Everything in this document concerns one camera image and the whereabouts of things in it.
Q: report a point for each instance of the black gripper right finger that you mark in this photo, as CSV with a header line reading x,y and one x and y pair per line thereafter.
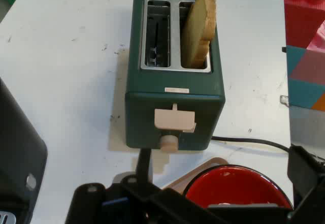
x,y
302,173

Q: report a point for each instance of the light wooden board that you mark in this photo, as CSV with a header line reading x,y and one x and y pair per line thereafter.
x,y
185,180

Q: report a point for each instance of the colourful geometric-pattern box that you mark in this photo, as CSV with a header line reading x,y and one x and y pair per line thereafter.
x,y
306,81

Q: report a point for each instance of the dark green two-slot toaster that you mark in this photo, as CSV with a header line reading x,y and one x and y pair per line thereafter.
x,y
175,81

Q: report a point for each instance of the toasted bread slice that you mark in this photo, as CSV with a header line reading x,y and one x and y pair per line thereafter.
x,y
196,31

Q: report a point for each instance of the red bowl with black rim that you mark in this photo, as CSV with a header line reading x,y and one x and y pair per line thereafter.
x,y
236,186

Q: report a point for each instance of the black appliance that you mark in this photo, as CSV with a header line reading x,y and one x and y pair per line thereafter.
x,y
17,142

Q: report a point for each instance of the red cloth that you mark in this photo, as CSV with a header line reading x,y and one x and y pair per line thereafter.
x,y
302,8

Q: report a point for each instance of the beige toaster knob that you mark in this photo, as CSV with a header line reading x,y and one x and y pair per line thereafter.
x,y
168,143

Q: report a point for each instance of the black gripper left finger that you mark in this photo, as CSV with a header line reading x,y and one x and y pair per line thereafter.
x,y
142,168

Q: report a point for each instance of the beige toaster lever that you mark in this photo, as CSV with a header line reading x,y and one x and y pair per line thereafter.
x,y
174,118

